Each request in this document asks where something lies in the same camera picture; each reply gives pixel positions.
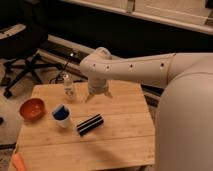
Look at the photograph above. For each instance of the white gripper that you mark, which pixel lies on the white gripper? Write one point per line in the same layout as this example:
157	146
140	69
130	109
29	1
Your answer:
97	86

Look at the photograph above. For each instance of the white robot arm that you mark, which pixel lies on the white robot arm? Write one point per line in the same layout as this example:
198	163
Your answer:
184	117

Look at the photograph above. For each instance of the black striped cylinder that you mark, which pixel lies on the black striped cylinder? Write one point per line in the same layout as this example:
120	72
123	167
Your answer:
89	124

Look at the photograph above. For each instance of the clear plastic bottle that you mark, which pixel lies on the clear plastic bottle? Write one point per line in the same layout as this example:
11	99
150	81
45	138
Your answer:
69	88

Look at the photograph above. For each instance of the wooden table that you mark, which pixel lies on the wooden table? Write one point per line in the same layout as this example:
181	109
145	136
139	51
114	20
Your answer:
125	139

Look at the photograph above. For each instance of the white cup with blue object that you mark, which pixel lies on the white cup with blue object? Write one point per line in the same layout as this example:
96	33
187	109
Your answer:
62	116

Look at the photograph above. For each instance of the black power strip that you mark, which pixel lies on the black power strip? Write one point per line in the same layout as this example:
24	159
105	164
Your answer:
73	55

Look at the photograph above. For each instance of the orange bowl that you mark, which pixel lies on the orange bowl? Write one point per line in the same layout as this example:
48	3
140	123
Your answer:
32	109

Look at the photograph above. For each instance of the black office chair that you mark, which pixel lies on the black office chair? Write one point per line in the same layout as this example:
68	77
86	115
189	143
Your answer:
19	40

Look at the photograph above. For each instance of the orange carrot toy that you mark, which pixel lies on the orange carrot toy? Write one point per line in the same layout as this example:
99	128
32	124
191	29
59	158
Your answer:
18	162

